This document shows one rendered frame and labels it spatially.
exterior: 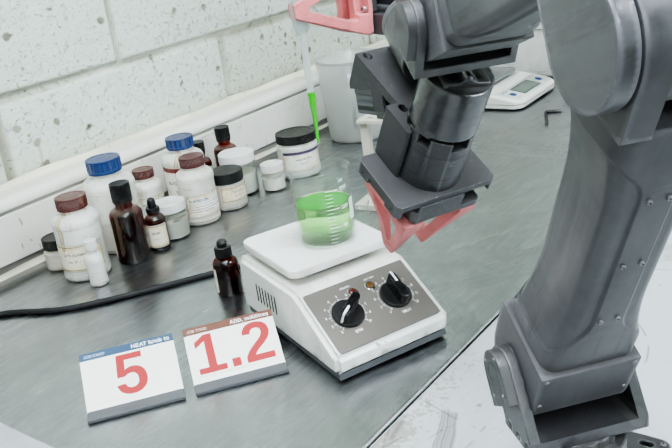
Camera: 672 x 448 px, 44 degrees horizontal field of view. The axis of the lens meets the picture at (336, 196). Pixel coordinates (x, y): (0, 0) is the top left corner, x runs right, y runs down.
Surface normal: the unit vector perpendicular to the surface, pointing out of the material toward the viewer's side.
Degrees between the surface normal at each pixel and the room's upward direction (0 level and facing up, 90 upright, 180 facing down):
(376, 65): 31
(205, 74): 90
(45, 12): 90
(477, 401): 0
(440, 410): 0
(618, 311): 118
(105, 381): 40
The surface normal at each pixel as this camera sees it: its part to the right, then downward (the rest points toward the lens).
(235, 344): 0.07, -0.53
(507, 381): 0.13, -0.22
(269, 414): -0.13, -0.93
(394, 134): -0.86, 0.26
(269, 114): 0.80, 0.11
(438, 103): -0.48, 0.59
